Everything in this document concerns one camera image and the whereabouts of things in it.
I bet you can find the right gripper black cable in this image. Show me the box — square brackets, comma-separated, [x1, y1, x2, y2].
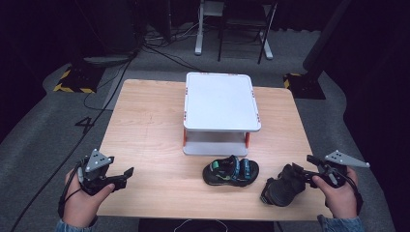
[345, 173, 365, 217]

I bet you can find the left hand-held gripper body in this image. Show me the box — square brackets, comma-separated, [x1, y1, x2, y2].
[76, 148, 115, 196]

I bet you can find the person's right hand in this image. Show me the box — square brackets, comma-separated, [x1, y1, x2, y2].
[311, 166, 361, 220]

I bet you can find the white desk leg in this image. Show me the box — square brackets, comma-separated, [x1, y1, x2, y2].
[257, 30, 275, 61]
[193, 0, 208, 57]

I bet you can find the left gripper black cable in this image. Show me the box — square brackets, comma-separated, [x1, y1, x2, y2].
[57, 160, 84, 219]

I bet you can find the person's left hand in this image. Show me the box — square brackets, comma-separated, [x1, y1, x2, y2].
[62, 169, 116, 228]

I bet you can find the long black floor cable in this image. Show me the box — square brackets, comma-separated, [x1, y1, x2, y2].
[9, 56, 134, 232]

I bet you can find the black sandal with blue straps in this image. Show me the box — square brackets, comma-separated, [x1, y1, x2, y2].
[259, 163, 308, 208]
[202, 155, 260, 189]

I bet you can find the thin white cable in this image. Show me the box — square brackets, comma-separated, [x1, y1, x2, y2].
[173, 218, 230, 232]

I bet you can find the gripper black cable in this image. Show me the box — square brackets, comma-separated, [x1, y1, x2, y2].
[345, 173, 365, 217]
[57, 160, 84, 219]

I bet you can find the white two-tier shoe rack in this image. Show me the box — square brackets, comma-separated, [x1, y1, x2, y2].
[182, 72, 262, 158]

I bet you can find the bundle of floor cables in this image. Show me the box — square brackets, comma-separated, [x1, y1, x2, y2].
[141, 22, 202, 73]

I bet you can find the dark cabinet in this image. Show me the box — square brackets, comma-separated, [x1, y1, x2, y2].
[75, 0, 144, 57]

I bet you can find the yellow-black striped base plate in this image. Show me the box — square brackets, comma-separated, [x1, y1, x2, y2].
[282, 72, 327, 101]
[52, 65, 106, 95]

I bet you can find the black slanted pole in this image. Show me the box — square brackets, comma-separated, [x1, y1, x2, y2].
[302, 0, 353, 73]

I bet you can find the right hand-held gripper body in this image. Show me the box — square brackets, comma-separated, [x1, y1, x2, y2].
[316, 149, 371, 188]

